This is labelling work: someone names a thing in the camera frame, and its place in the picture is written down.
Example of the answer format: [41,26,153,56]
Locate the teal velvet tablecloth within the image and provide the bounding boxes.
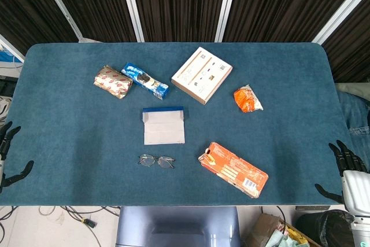
[0,42,356,207]

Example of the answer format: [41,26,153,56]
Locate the flat white cardboard box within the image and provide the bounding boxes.
[171,46,234,105]

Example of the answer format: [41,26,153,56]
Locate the brown cardboard box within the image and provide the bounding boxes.
[245,213,319,247]

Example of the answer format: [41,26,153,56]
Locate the grey metal bracket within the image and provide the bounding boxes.
[295,205,331,211]

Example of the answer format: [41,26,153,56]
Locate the gold snack packet red logos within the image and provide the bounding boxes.
[93,65,134,100]

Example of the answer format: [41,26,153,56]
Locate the long orange carton box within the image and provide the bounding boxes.
[198,142,269,199]

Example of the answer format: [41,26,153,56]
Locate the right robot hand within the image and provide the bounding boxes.
[314,139,370,217]

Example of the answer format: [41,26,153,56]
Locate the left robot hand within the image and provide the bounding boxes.
[0,121,35,194]

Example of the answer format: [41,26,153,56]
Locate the crumpled orange snack bag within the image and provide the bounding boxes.
[233,84,264,113]

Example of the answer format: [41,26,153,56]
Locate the eyeglasses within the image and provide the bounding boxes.
[138,154,176,169]

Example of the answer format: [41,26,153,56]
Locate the blue cookie package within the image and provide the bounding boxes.
[120,62,170,100]

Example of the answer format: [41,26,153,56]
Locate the dark blue rectangular box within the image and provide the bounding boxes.
[142,105,186,146]

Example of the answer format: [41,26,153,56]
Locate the pale green cloth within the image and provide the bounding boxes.
[264,228,300,247]

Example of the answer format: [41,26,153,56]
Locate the black trash bag bin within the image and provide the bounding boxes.
[296,209,356,247]

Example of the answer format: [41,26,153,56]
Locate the white cable bundle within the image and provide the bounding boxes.
[0,94,13,122]

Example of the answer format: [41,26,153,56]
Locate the blue denim jeans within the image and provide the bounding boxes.
[335,82,370,169]

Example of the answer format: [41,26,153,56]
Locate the yellow plastic bag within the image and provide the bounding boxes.
[284,223,310,245]

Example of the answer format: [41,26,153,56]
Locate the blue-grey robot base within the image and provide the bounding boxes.
[116,206,241,247]

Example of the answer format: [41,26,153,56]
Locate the dark brown curtain panel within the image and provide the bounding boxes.
[43,0,137,43]
[0,0,79,56]
[321,0,370,83]
[128,0,230,43]
[223,0,368,43]

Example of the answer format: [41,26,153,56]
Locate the white aluminium partition post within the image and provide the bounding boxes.
[311,0,370,46]
[0,34,25,62]
[34,0,84,42]
[214,0,241,43]
[117,0,145,43]

